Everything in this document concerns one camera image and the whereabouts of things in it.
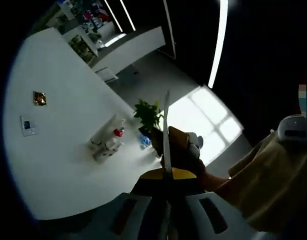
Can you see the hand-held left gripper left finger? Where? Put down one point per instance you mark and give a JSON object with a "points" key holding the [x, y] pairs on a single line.
{"points": [[143, 200]]}

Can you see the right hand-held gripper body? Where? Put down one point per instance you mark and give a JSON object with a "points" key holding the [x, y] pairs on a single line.
{"points": [[195, 142]]}

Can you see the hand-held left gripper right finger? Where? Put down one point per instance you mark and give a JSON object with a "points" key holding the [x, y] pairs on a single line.
{"points": [[193, 207]]}

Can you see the green black skincare sachet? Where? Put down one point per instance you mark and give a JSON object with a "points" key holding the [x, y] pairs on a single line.
{"points": [[167, 130]]}

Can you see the white skincare bottle red collar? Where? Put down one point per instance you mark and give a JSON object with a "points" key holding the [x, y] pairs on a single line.
{"points": [[118, 132]]}

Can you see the white skincare tube dark band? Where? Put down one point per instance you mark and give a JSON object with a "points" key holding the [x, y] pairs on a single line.
{"points": [[115, 148]]}

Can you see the tall white skincare bottle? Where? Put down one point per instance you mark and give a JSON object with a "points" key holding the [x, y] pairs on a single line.
{"points": [[103, 130]]}

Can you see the gold skincare sachet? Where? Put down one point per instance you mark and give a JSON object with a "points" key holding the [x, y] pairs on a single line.
{"points": [[39, 98]]}

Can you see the white skincare sachet dark print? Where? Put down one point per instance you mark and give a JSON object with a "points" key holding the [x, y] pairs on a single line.
{"points": [[29, 125]]}

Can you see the blue glove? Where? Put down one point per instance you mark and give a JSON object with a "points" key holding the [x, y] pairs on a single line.
{"points": [[144, 140]]}

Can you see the large bright window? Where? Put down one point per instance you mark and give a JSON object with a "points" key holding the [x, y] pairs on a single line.
{"points": [[206, 120]]}

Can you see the green potted plant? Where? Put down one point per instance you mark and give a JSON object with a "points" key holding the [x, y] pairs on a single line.
{"points": [[147, 115]]}

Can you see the white chest-worn device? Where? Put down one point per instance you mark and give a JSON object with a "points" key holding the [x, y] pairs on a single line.
{"points": [[293, 127]]}

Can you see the long curved ceiling light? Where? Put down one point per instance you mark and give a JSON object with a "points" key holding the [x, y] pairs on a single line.
{"points": [[218, 42]]}

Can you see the person's beige shirt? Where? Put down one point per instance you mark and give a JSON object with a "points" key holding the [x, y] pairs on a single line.
{"points": [[301, 175]]}

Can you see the low white display shelf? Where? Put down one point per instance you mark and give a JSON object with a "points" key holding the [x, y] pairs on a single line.
{"points": [[82, 48]]}

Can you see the straight ceiling strip light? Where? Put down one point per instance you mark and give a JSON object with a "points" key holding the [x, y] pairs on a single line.
{"points": [[113, 15], [127, 15]]}

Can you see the cluttered white workbench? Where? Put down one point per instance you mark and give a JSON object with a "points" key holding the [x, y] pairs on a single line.
{"points": [[88, 15]]}

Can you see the white frame chair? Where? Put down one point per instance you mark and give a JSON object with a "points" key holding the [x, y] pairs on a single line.
{"points": [[106, 75]]}

